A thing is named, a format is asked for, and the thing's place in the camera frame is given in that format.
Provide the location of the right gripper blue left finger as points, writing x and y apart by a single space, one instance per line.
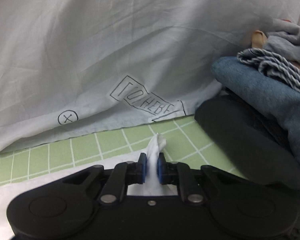
118 179

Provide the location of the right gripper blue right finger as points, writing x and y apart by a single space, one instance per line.
183 177

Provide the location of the white trousers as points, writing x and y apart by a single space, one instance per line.
151 187

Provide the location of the green grid mat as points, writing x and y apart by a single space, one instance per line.
186 142

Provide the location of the black folded garment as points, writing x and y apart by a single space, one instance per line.
257 145

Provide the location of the grey carrot print sheet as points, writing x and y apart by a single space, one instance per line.
74 67

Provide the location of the blue denim jeans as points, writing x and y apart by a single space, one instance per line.
269 83

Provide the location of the tan folded garment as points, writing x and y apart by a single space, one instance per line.
258 39

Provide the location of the grey crumpled garment on pile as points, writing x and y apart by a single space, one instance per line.
284 39

